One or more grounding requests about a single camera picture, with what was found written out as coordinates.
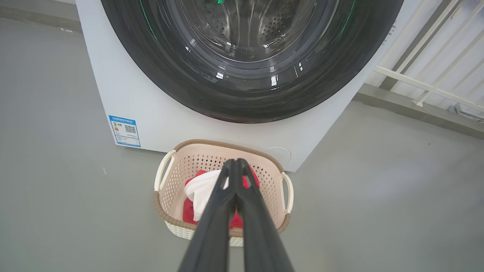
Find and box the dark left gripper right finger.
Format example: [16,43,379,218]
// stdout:
[236,158,296,272]

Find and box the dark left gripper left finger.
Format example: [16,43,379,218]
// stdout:
[178,158,238,272]

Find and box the red garment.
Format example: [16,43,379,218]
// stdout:
[182,168,261,229]

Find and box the black round glass washer door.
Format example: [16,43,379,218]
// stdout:
[100,0,405,124]

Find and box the cream basket with brown rim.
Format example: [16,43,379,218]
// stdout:
[153,139,295,247]

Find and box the white front-load washing machine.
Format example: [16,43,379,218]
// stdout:
[75,0,423,173]

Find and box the round white filter cover flap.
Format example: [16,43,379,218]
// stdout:
[262,146,292,165]

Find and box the blue energy label sticker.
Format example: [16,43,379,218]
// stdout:
[109,115,141,148]

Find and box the white metal railing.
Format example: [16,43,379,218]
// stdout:
[365,0,484,114]

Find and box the grey metal floor bracket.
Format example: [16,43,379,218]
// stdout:
[448,103,484,122]

